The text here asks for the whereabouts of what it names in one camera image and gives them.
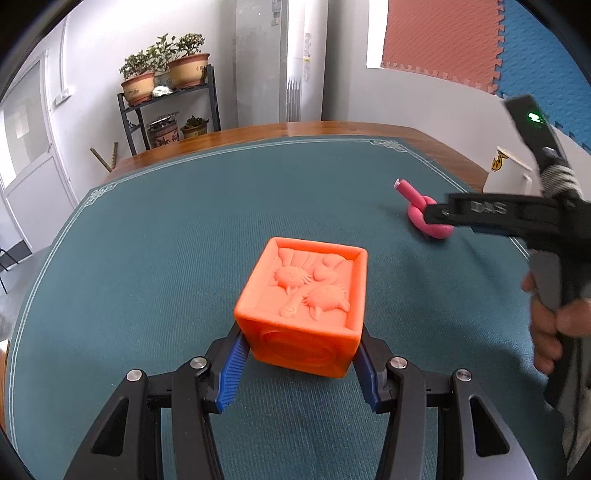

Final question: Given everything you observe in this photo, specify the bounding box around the pink knotted foam tube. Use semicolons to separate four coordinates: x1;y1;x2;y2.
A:
394;178;454;240

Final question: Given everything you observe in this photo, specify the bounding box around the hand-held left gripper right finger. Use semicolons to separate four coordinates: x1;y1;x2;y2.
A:
353;325;539;480

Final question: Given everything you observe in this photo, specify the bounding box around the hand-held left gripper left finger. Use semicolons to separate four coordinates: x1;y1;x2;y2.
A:
62;323;252;480

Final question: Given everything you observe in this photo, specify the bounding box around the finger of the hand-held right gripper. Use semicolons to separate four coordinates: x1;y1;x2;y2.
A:
422;194;561;236

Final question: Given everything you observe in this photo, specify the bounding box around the red foam mat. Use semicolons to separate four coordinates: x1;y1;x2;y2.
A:
381;0;506;95

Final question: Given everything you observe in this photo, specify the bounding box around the white standing air conditioner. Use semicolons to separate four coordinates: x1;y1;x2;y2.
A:
235;0;329;124

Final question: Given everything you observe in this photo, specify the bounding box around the dark patterned pot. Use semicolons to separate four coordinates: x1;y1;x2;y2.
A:
147;117;181;148

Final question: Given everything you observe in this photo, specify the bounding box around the black chair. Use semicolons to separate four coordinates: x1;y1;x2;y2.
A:
0;244;33;296

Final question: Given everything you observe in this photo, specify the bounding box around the small potted plant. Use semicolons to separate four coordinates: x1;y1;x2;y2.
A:
180;115;209;139

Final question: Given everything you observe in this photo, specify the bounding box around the potted plant in wide pot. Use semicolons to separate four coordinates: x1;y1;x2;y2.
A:
157;32;211;89

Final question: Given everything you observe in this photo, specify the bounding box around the person's right hand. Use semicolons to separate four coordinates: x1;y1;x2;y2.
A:
522;272;591;374

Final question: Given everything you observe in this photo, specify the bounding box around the black plant shelf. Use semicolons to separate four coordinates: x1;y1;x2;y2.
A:
117;65;221;157

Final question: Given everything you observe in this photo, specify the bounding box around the white door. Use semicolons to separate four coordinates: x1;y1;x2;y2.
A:
0;48;79;259

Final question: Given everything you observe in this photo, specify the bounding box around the orange embossed toy cube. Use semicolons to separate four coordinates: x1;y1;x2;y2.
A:
234;237;369;379

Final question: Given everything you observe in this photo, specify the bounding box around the blue foam mat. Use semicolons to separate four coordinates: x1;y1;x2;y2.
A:
496;0;591;153

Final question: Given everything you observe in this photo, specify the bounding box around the potted plant in tan pot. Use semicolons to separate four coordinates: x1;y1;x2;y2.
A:
119;50;158;106

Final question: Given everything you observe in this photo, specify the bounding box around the white cup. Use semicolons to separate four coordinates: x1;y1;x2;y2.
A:
482;146;536;195

